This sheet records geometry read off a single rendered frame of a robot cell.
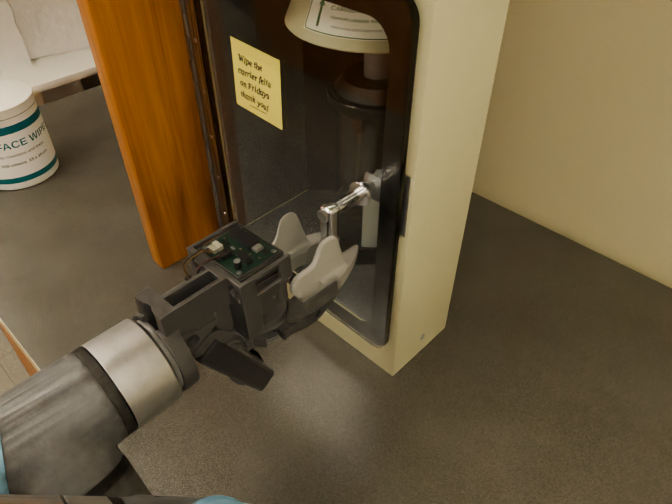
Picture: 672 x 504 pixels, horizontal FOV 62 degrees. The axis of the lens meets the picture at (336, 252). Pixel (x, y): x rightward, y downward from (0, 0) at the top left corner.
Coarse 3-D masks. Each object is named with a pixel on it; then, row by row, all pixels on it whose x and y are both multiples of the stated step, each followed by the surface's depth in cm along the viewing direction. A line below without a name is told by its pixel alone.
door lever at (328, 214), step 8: (352, 184) 54; (360, 184) 53; (352, 192) 53; (360, 192) 54; (368, 192) 53; (336, 200) 53; (344, 200) 53; (352, 200) 53; (360, 200) 54; (368, 200) 54; (320, 208) 52; (328, 208) 51; (336, 208) 51; (344, 208) 53; (320, 216) 52; (328, 216) 51; (336, 216) 52; (320, 224) 53; (328, 224) 52; (336, 224) 52; (320, 232) 54; (328, 232) 53; (336, 232) 53
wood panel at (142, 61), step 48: (96, 0) 59; (144, 0) 63; (96, 48) 63; (144, 48) 65; (144, 96) 68; (192, 96) 73; (144, 144) 71; (192, 144) 77; (144, 192) 75; (192, 192) 81; (192, 240) 86
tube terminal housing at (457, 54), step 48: (432, 0) 40; (480, 0) 44; (432, 48) 42; (480, 48) 48; (432, 96) 46; (480, 96) 52; (432, 144) 49; (480, 144) 57; (432, 192) 54; (432, 240) 59; (288, 288) 78; (432, 288) 65; (432, 336) 73
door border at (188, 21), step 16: (192, 0) 59; (192, 16) 60; (192, 32) 62; (192, 48) 63; (192, 64) 64; (208, 96) 66; (208, 112) 68; (208, 128) 70; (208, 144) 72; (224, 192) 75; (224, 208) 77; (224, 224) 80
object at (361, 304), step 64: (256, 0) 52; (320, 0) 46; (384, 0) 41; (320, 64) 50; (384, 64) 44; (256, 128) 62; (320, 128) 54; (384, 128) 48; (256, 192) 69; (320, 192) 59; (384, 192) 52; (384, 256) 57; (384, 320) 62
